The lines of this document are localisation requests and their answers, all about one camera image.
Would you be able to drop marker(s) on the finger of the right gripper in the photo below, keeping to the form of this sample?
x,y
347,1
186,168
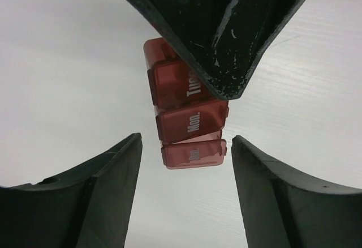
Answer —
x,y
222,41

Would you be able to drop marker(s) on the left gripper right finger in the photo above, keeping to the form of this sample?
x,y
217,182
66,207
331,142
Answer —
x,y
285,207

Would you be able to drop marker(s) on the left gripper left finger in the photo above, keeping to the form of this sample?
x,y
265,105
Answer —
x,y
88,205

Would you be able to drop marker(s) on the red weekly pill organizer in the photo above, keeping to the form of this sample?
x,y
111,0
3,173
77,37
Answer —
x,y
189,119

